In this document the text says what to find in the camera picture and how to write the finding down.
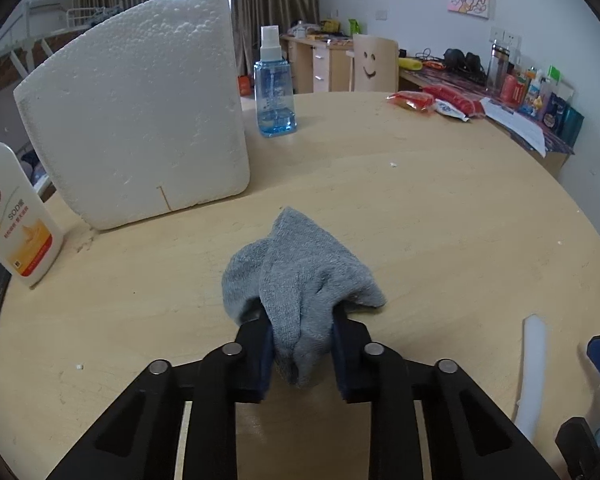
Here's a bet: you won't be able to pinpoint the white foam box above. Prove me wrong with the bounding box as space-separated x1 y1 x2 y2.
13 0 251 231

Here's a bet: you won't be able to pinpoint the wooden desk with drawers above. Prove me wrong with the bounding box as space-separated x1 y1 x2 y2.
281 34 356 95

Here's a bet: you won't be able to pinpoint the long red snack packet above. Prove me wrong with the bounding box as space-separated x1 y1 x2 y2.
422 84 486 120

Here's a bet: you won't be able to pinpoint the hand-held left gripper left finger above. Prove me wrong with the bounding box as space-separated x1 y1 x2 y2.
45 317 276 480

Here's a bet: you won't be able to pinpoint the metal bunk bed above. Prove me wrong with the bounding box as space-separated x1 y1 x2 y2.
62 6 107 27
0 0 88 201

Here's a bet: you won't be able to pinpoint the teal box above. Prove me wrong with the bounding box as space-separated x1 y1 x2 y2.
560 105 585 142

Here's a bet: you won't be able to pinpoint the black bag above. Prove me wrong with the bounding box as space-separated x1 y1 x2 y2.
442 48 486 84

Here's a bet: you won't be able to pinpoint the clear tumbler bottle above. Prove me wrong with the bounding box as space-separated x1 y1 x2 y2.
486 42 511 96

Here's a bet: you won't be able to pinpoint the white plastic strip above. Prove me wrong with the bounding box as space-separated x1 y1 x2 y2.
511 314 550 444

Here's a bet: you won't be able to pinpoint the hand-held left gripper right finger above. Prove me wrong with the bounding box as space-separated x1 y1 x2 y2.
330 305 563 480

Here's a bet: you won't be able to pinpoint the blue pack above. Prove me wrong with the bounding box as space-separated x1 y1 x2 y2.
542 94 566 126

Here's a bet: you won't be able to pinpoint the blue spray bottle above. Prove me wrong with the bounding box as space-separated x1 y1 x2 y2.
254 25 298 138

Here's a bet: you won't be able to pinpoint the white blue snack packet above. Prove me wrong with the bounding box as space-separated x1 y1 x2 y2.
432 99 471 122

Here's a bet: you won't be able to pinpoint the white lotion bottle red pump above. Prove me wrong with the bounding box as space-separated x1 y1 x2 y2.
0 141 65 289

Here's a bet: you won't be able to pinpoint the wooden chair with smiley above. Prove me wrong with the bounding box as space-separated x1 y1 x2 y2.
352 35 399 94

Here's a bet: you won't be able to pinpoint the white bottle with label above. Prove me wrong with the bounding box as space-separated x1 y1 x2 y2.
525 70 551 112

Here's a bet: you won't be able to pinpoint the red can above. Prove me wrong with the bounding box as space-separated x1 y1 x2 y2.
500 74 529 111

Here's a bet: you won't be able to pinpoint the white papers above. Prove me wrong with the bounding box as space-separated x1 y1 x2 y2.
480 97 549 158

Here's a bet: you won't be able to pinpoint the white wall outlets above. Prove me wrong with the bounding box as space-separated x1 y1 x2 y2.
490 27 522 49

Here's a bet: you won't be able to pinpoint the grey sock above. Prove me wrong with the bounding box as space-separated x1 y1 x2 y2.
221 206 387 389

